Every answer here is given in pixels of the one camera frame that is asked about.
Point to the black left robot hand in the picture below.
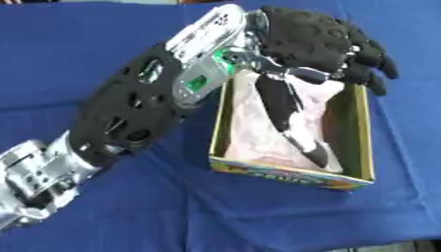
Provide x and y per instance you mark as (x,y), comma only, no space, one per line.
(310,42)

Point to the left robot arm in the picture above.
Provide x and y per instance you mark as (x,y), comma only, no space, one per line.
(132,105)

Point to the open cardboard box green inside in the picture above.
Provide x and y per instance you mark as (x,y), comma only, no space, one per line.
(351,121)

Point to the pale pink soft item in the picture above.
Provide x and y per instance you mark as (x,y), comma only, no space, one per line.
(258,138)

